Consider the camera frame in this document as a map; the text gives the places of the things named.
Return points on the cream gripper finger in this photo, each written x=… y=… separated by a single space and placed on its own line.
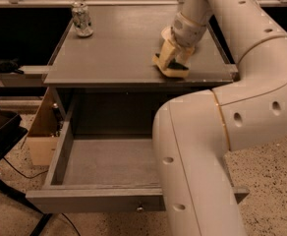
x=167 y=55
x=184 y=53

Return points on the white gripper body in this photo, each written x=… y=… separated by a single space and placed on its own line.
x=189 y=33

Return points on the green and yellow sponge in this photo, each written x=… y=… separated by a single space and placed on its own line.
x=173 y=70

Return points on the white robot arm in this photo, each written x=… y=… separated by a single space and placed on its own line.
x=254 y=109

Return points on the grey open top drawer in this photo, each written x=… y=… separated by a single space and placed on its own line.
x=101 y=161

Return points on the white bowl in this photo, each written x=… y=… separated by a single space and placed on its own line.
x=166 y=34

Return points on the grey wooden cabinet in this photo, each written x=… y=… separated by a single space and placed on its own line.
x=110 y=75

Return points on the crushed silver can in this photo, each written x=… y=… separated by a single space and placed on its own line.
x=81 y=19

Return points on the cardboard box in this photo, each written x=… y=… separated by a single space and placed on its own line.
x=45 y=129

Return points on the black chair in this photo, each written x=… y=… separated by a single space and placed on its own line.
x=11 y=132

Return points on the metal frame rail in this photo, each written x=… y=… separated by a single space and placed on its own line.
x=32 y=77

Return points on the black object on rail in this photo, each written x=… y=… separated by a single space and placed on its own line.
x=10 y=66

